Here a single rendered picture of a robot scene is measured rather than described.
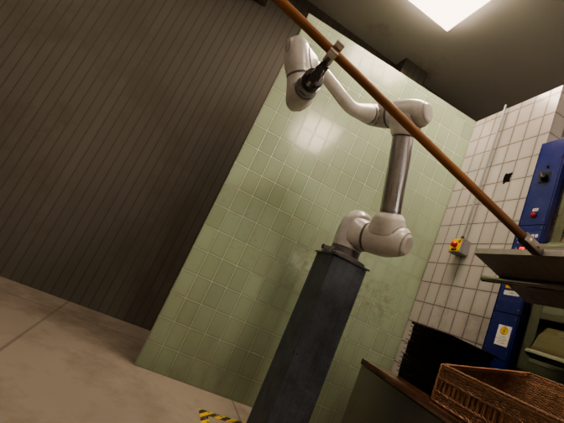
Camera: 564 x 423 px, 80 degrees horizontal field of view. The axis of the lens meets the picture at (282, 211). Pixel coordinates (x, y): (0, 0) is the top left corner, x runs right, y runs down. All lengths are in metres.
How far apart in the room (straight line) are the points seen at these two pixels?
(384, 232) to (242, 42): 2.41
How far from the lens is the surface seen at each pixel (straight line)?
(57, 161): 3.11
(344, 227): 1.77
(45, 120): 3.20
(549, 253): 1.50
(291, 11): 1.19
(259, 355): 2.33
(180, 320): 2.22
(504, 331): 2.14
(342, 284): 1.71
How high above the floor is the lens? 0.75
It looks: 11 degrees up
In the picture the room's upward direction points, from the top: 24 degrees clockwise
